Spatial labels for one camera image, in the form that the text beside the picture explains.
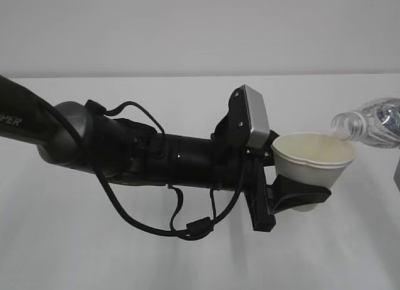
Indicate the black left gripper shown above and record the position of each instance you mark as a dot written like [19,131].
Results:
[263,200]

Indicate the white paper cup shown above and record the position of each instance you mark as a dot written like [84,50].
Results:
[311,158]

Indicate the clear water bottle green label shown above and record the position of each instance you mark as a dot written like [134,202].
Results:
[374,124]

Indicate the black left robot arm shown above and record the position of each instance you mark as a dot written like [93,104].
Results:
[90,138]

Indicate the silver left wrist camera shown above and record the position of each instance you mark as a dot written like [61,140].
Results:
[248,125]

